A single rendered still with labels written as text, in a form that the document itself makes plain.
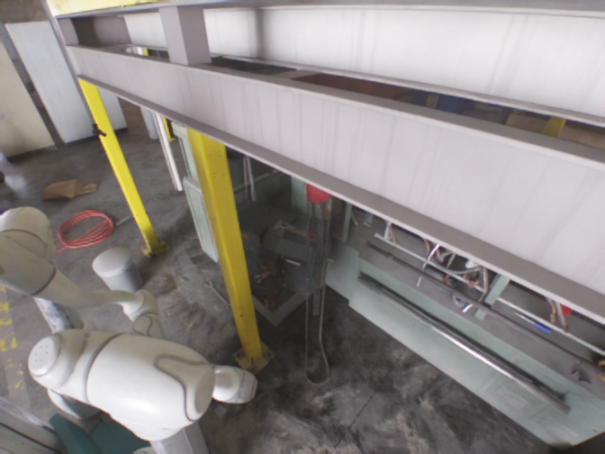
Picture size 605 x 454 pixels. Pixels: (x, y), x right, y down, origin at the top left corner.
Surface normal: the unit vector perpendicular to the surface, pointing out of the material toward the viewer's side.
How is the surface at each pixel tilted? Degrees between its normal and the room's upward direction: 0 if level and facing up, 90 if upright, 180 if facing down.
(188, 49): 90
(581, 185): 90
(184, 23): 90
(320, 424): 0
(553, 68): 90
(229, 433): 0
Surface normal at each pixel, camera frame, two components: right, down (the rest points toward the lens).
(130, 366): 0.00, -0.67
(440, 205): -0.69, 0.45
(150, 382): 0.09, -0.49
